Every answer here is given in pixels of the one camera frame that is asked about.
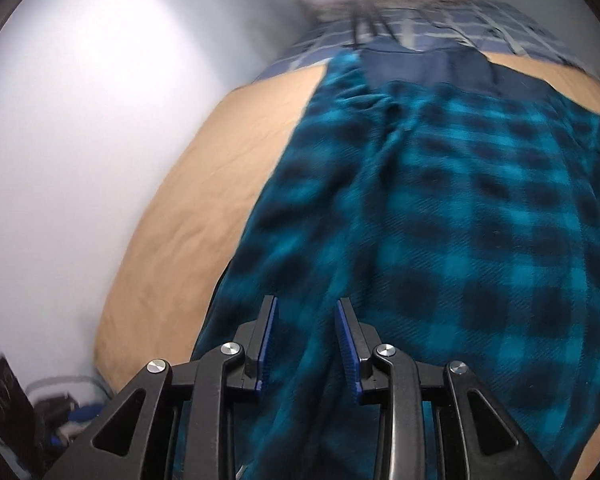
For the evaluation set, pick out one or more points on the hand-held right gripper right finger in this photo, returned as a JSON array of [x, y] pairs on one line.
[[347, 350]]

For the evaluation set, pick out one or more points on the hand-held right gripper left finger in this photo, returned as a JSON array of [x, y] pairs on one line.
[[266, 345]]

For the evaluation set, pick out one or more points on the teal plaid fleece garment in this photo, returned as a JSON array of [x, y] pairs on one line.
[[430, 210]]

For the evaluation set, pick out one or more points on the tan blanket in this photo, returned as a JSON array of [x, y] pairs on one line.
[[190, 210]]

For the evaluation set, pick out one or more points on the dark box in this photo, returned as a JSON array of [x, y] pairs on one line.
[[5, 410]]

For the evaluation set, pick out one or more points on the black tripod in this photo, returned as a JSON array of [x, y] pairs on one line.
[[360, 20]]

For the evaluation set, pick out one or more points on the blue checked bed sheet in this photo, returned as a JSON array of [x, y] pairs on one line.
[[505, 25]]

